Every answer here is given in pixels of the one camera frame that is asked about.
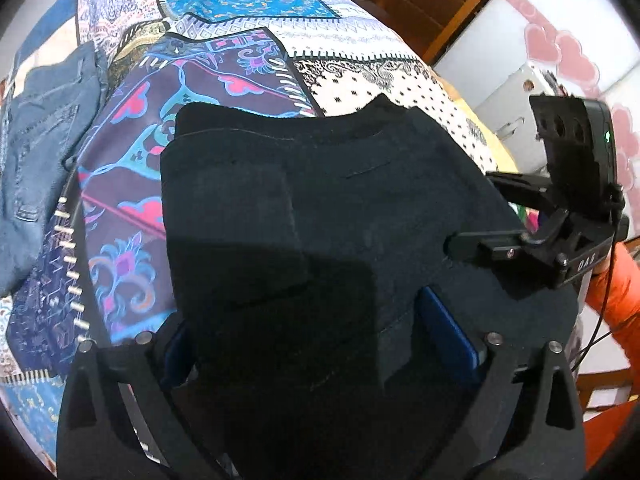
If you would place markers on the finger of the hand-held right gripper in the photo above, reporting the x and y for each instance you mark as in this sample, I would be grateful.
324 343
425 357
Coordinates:
495 246
525 187

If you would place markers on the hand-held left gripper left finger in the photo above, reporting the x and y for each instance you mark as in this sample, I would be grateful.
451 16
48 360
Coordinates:
175 360

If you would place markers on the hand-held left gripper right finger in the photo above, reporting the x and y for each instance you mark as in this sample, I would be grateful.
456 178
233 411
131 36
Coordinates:
450 330

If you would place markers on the black pants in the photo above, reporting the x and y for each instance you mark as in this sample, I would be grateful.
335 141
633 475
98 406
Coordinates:
325 210

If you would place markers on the yellow bed sheet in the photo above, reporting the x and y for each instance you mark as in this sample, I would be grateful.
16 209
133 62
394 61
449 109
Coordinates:
492 145

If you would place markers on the pink heart printed curtain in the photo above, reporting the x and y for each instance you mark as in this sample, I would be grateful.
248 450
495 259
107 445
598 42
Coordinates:
565 45

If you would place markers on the person's orange garment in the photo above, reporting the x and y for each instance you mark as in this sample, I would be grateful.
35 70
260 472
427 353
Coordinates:
610 435

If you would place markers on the wooden door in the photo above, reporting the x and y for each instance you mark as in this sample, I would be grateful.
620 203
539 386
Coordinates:
440 0

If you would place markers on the blue jeans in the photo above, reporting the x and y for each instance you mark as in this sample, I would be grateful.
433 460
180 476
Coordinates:
40 160

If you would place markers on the printed patchwork blanket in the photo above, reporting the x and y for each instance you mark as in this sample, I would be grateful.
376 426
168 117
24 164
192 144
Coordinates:
225 0

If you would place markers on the wooden bed frame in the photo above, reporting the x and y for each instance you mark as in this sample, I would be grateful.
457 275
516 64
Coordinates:
607 382

